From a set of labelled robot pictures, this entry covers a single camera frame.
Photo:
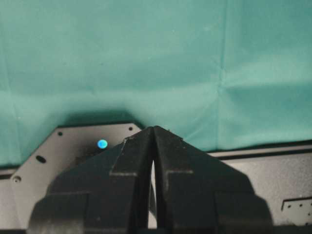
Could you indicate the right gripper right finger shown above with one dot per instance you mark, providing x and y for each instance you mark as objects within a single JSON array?
[{"x": 197, "y": 191}]

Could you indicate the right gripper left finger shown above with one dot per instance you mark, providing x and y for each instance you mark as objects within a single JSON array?
[{"x": 108, "y": 191}]

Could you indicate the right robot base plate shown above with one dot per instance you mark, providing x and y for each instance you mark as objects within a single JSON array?
[{"x": 64, "y": 147}]

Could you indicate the green table cloth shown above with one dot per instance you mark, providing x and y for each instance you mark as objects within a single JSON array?
[{"x": 221, "y": 74}]

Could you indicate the black frame rail right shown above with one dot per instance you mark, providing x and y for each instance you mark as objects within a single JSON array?
[{"x": 280, "y": 175}]

